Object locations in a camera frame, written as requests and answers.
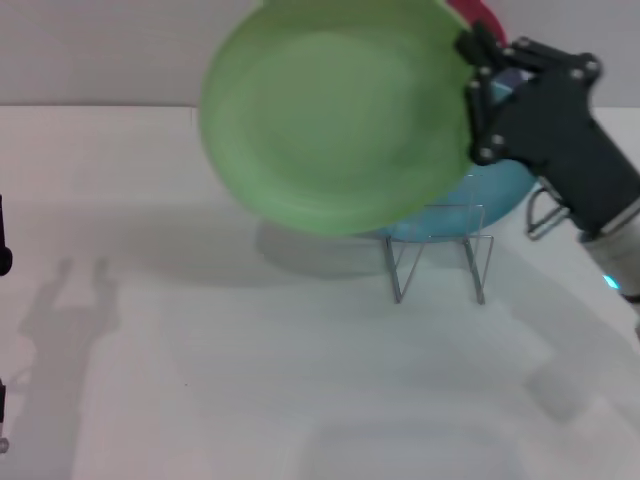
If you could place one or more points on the teal plastic plate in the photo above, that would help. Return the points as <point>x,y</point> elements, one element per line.
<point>470,200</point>

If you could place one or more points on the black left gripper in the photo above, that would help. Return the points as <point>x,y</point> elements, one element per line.
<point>2,405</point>

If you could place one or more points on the purple plastic plate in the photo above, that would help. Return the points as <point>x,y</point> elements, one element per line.
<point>512,77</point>

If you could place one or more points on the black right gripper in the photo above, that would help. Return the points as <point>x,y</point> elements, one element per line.
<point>560,135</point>

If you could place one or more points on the red plastic plate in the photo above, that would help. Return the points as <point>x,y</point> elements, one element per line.
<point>480,12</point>

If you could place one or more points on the green plastic plate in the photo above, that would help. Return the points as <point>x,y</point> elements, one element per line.
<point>330,115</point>

